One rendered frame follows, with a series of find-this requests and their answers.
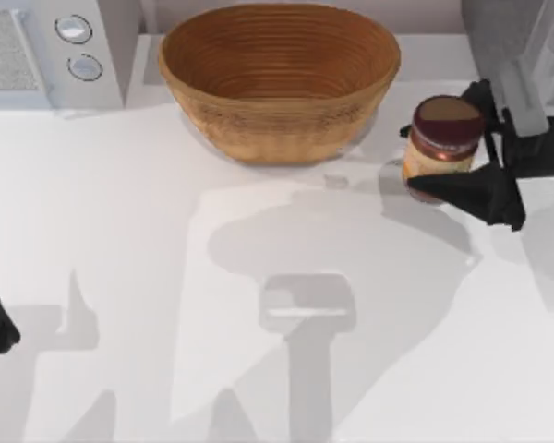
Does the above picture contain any brown woven basket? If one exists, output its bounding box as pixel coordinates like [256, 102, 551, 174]
[158, 6, 403, 167]

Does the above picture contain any pale microwave oven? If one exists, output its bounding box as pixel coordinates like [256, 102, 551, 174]
[0, 0, 143, 111]

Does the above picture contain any large round microwave knob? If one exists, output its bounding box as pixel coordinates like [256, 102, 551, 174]
[54, 14, 94, 46]

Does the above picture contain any jar with dark red lid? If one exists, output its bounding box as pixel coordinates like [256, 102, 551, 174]
[402, 95, 487, 205]

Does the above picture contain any pale microwave door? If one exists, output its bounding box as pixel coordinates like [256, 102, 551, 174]
[0, 0, 59, 111]

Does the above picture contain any small round microwave knob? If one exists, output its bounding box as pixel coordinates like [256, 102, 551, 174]
[66, 51, 104, 84]

